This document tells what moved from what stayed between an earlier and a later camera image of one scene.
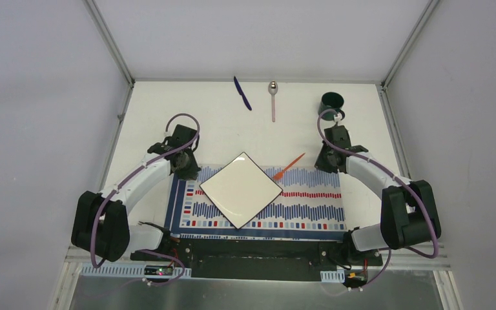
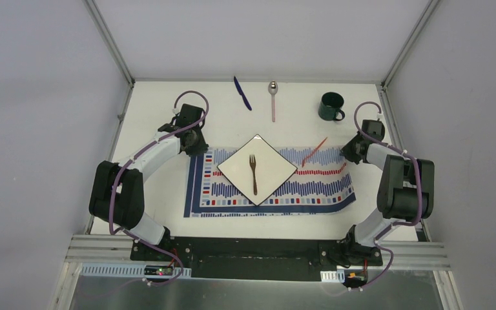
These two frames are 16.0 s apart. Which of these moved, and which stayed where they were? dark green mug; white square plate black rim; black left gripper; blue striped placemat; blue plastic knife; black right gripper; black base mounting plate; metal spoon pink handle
Moved: black right gripper; white square plate black rim; blue striped placemat; black left gripper
Stayed: metal spoon pink handle; black base mounting plate; blue plastic knife; dark green mug
